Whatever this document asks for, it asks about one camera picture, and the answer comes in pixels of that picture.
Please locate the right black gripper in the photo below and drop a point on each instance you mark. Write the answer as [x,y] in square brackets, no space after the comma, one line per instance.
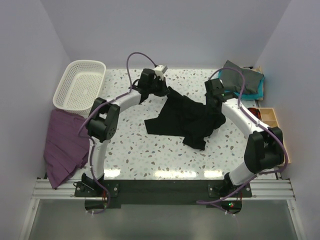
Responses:
[210,109]

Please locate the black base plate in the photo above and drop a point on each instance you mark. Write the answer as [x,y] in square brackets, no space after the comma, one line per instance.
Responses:
[113,194]

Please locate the wooden compartment tray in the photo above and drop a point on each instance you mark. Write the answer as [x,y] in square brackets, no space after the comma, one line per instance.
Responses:
[268,116]

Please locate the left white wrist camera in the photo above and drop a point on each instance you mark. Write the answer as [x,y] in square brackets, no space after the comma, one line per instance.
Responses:
[160,70]

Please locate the black t shirt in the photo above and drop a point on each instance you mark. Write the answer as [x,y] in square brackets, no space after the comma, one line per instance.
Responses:
[183,117]

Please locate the grey folded t shirt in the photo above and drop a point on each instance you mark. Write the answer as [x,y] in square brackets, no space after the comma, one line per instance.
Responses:
[232,80]

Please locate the purple cloth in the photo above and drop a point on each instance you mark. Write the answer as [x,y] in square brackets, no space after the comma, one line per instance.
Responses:
[65,151]

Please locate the red patterned cloth in tray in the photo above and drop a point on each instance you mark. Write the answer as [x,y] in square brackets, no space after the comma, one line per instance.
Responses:
[256,112]

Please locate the white plastic basket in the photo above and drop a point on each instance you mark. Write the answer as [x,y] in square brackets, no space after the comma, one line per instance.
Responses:
[81,83]

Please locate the aluminium rail frame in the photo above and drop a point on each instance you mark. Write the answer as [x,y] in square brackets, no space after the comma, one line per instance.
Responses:
[261,189]

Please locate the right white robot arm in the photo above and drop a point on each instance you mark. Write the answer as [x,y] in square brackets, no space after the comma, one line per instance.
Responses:
[264,148]

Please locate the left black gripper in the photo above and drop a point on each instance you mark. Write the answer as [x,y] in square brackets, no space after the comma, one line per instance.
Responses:
[164,90]

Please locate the teal folded t shirt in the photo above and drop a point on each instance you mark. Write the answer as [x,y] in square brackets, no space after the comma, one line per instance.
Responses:
[257,96]

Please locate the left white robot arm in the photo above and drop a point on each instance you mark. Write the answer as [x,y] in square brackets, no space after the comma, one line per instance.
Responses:
[102,122]

